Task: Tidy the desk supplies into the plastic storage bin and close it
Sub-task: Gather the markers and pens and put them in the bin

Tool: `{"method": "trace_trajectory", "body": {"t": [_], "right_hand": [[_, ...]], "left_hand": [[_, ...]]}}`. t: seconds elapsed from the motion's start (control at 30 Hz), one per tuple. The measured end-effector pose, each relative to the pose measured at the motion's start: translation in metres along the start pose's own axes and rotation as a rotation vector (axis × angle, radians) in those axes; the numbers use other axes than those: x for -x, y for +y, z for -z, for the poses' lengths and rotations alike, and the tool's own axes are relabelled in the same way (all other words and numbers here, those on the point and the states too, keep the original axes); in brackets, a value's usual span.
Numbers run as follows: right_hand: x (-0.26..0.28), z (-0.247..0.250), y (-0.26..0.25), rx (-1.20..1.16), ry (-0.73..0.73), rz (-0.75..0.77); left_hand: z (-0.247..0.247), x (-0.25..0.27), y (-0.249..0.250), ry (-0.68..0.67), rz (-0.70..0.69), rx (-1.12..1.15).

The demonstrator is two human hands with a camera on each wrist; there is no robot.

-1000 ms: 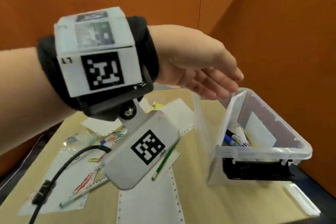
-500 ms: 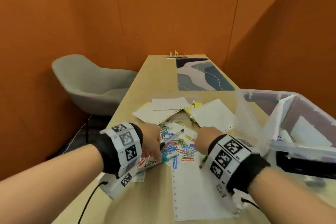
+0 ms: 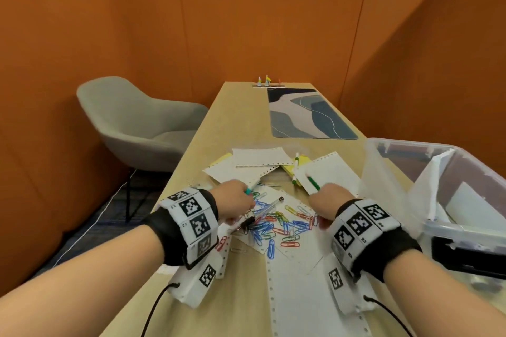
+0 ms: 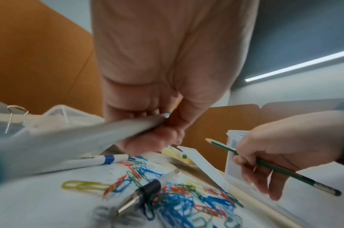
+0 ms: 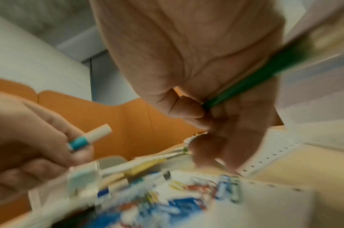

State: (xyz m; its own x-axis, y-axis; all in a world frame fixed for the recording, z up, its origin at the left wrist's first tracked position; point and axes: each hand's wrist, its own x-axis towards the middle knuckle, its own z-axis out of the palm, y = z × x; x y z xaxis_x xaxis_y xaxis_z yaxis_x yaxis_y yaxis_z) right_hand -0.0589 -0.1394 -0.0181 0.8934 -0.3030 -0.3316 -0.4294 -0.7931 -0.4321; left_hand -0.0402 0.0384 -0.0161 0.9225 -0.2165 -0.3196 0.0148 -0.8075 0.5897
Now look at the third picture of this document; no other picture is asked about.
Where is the pile of coloured paper clips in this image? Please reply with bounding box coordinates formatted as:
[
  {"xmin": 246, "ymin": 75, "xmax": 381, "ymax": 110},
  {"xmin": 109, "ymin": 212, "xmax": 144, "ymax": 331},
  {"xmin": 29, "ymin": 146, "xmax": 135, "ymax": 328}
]
[{"xmin": 215, "ymin": 190, "xmax": 319, "ymax": 261}]

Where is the grey armchair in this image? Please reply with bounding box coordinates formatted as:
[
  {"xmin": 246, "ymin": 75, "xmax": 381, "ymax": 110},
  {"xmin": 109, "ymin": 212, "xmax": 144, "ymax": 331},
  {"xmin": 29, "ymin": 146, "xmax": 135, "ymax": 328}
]
[{"xmin": 76, "ymin": 76, "xmax": 209, "ymax": 225}]

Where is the patterned desk mat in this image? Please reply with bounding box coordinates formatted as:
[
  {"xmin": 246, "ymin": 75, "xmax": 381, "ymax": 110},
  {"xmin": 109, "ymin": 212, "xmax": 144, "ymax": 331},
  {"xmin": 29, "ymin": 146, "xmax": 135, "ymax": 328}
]
[{"xmin": 267, "ymin": 87, "xmax": 359, "ymax": 140}]

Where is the black camera cable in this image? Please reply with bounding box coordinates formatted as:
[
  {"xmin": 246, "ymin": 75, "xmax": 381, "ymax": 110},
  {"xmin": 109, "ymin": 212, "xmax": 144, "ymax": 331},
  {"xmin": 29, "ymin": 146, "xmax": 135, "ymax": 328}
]
[
  {"xmin": 140, "ymin": 282, "xmax": 181, "ymax": 337},
  {"xmin": 363, "ymin": 295, "xmax": 414, "ymax": 337}
]

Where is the person's right hand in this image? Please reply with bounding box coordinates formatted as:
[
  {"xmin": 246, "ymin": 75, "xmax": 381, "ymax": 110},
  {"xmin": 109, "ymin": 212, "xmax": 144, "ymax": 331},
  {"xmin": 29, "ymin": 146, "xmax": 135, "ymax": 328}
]
[{"xmin": 308, "ymin": 182, "xmax": 358, "ymax": 231}]

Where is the person's left forearm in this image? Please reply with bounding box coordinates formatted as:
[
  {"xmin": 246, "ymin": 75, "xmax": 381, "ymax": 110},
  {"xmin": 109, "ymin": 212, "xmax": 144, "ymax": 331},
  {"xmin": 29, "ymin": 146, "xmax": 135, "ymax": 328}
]
[{"xmin": 0, "ymin": 224, "xmax": 165, "ymax": 337}]

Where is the clear plastic storage bin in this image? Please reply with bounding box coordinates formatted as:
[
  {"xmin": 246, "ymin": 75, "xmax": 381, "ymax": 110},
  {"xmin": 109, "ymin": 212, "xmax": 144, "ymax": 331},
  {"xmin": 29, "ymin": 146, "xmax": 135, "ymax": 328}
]
[{"xmin": 357, "ymin": 137, "xmax": 506, "ymax": 294}]

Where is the black wristband with marker tags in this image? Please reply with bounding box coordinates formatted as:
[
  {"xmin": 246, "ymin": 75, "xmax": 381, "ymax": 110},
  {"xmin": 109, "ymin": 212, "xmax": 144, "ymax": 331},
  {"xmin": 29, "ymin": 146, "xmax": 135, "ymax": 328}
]
[
  {"xmin": 326, "ymin": 197, "xmax": 423, "ymax": 282},
  {"xmin": 141, "ymin": 187, "xmax": 220, "ymax": 270}
]

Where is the person's right forearm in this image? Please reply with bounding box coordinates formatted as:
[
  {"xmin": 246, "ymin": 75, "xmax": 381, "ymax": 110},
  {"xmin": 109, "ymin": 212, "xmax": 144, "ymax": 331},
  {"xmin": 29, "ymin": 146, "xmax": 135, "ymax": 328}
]
[{"xmin": 383, "ymin": 247, "xmax": 506, "ymax": 337}]

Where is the stack of white perforated papers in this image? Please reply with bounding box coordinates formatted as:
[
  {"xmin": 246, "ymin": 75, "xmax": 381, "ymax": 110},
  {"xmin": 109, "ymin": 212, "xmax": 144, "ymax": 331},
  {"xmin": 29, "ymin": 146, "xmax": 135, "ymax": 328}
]
[{"xmin": 168, "ymin": 146, "xmax": 380, "ymax": 337}]

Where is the person's left hand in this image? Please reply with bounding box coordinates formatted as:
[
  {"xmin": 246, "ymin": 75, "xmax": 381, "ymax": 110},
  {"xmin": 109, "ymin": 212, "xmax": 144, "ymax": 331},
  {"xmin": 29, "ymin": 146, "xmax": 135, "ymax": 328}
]
[{"xmin": 209, "ymin": 179, "xmax": 257, "ymax": 226}]

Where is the white wrist camera unit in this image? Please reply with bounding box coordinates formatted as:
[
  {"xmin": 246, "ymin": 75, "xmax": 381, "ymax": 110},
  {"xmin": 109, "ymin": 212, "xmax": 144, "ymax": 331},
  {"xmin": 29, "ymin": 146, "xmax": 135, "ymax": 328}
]
[
  {"xmin": 168, "ymin": 247, "xmax": 226, "ymax": 309},
  {"xmin": 323, "ymin": 255, "xmax": 376, "ymax": 316}
]

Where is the white card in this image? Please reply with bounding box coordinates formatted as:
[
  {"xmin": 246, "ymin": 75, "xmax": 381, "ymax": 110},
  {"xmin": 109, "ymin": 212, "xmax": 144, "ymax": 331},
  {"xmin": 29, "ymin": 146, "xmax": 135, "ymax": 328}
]
[{"xmin": 444, "ymin": 182, "xmax": 501, "ymax": 231}]

